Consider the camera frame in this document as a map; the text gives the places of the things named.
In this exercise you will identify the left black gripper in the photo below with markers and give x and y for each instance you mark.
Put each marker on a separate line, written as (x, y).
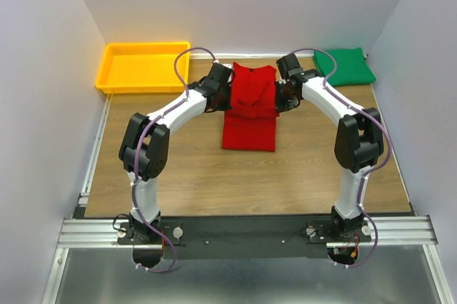
(226, 105)

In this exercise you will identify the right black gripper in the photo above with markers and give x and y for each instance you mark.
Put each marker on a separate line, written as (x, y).
(281, 105)

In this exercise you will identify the red t shirt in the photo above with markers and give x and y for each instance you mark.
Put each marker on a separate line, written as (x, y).
(250, 123)

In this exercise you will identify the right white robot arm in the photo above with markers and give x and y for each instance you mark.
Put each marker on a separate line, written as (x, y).
(358, 144)

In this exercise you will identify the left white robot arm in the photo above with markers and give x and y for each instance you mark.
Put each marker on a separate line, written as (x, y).
(144, 149)

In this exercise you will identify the folded green t shirt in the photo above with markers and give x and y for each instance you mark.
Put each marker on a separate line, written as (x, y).
(352, 68)

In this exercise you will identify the yellow plastic tray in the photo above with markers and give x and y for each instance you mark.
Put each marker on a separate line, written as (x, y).
(146, 67)

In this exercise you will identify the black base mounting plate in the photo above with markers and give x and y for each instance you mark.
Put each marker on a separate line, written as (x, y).
(242, 237)

